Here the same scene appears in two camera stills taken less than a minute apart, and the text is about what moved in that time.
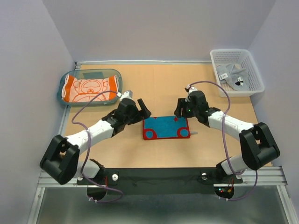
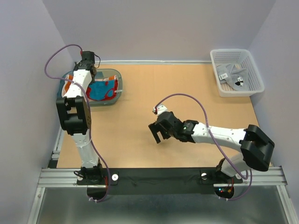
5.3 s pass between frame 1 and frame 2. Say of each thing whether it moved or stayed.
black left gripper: moved
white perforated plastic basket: stayed
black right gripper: moved
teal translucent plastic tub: stayed
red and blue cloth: moved
